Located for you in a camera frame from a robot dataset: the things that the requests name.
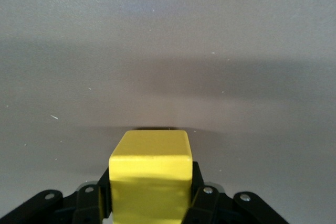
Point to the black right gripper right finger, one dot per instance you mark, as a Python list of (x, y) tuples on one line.
[(223, 208)]

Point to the yellow wooden block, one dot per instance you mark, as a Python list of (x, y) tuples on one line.
[(151, 182)]

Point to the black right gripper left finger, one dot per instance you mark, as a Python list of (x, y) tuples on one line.
[(65, 208)]

